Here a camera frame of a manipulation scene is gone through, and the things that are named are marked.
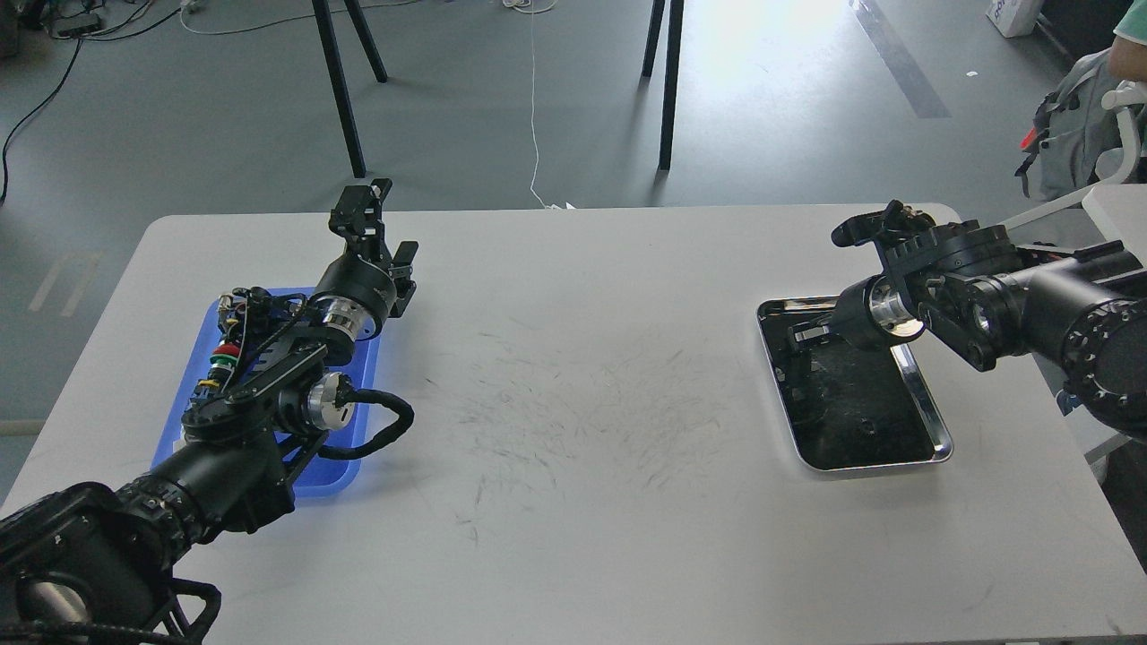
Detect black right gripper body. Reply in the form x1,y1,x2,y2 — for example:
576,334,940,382
829,275,926,351

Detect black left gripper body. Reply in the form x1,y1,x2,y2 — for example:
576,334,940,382
311,249,418,342

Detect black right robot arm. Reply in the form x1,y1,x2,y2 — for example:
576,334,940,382
788,200,1146,442

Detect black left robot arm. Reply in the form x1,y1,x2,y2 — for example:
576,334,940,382
1,178,418,644

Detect silver metal tray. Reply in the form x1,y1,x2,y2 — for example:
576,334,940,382
756,297,954,474

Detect blue plastic tray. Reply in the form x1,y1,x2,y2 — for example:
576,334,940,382
149,287,384,499

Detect black tripod left legs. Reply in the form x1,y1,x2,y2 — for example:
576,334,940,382
312,0,389,179

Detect black tripod legs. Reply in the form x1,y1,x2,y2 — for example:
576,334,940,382
642,0,686,173
312,0,389,179

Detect white side table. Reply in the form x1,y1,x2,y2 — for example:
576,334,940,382
1066,184,1147,463

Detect grey backpack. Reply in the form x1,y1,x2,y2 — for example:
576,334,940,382
1014,49,1123,201

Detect white office chair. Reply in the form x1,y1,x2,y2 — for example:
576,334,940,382
1004,81,1144,228

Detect white box on floor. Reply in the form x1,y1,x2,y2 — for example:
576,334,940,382
986,0,1044,39

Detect black tripod right legs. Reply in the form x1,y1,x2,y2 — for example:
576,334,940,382
642,0,686,173

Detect person sitting at right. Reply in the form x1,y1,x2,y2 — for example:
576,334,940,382
1108,1,1146,81

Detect black selector switch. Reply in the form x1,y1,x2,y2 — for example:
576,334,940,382
217,287,307,341

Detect red push button switch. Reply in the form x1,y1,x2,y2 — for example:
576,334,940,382
211,343,241,363

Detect green push button switch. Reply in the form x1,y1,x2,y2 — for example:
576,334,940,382
208,353,237,380

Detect white cable on floor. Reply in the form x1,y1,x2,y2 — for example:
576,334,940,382
502,0,574,211

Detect black cable on floor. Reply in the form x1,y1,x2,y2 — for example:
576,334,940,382
0,0,185,203

